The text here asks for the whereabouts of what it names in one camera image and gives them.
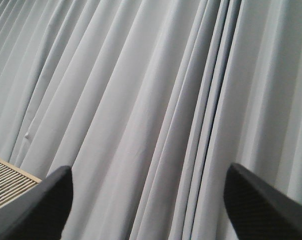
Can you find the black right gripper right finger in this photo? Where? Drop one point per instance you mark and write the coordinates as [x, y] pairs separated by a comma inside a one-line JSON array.
[[257, 210]]

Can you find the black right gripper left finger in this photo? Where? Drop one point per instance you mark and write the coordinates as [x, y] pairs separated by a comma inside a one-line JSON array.
[[42, 212]]

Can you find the wooden slatted panel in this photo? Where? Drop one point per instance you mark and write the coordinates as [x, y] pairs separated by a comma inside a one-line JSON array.
[[14, 182]]

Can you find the grey curtain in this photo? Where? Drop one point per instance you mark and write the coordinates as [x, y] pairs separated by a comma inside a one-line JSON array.
[[150, 102]]

